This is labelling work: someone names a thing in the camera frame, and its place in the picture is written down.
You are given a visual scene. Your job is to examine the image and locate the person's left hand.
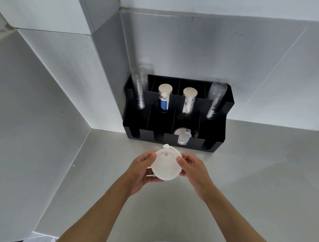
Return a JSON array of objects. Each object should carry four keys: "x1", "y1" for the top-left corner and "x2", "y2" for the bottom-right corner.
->
[{"x1": 124, "y1": 151, "x2": 165, "y2": 196}]

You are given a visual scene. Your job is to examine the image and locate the person's right hand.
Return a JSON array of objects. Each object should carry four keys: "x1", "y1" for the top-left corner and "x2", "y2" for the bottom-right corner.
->
[{"x1": 176, "y1": 152, "x2": 216, "y2": 202}]

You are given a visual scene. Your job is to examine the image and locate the white lids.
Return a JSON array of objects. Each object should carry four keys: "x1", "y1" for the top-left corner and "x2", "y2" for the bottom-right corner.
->
[{"x1": 173, "y1": 127, "x2": 193, "y2": 146}]

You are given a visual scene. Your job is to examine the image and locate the black cup organizer rack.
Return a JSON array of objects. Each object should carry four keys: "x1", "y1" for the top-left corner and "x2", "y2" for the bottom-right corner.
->
[{"x1": 122, "y1": 74, "x2": 235, "y2": 153}]

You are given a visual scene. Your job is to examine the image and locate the person's left forearm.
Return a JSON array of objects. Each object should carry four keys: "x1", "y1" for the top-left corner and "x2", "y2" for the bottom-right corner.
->
[{"x1": 56, "y1": 183, "x2": 131, "y2": 242}]

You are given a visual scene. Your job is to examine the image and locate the person's right forearm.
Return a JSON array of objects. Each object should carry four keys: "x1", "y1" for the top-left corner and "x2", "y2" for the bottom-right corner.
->
[{"x1": 203, "y1": 185, "x2": 267, "y2": 242}]

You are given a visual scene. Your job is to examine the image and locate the black print paper cup stack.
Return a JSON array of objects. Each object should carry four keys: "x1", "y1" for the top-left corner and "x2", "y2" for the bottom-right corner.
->
[{"x1": 182, "y1": 87, "x2": 198, "y2": 116}]

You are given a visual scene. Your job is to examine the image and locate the blue print paper cup stack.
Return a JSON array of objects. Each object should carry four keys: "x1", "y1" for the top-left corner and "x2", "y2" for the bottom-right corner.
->
[{"x1": 158, "y1": 83, "x2": 173, "y2": 113}]

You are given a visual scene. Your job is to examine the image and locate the stack of clear plastic cups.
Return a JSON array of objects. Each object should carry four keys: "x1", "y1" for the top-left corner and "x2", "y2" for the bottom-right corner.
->
[
  {"x1": 131, "y1": 65, "x2": 150, "y2": 110},
  {"x1": 206, "y1": 81, "x2": 228, "y2": 120}
]

